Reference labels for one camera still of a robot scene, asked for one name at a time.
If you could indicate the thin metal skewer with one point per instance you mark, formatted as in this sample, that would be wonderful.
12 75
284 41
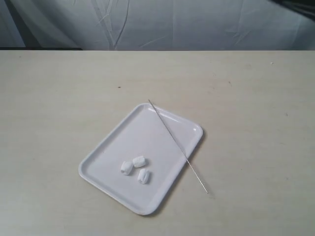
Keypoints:
179 146

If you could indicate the white marshmallow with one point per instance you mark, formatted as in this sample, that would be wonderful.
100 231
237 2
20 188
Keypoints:
139 161
126 168

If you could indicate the white marshmallow lowest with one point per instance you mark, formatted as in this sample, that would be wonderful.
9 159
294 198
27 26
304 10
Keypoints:
143 176

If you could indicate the white plastic tray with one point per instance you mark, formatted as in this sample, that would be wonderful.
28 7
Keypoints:
141 133

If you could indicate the grey wrinkled backdrop cloth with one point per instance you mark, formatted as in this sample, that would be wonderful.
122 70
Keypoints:
153 25

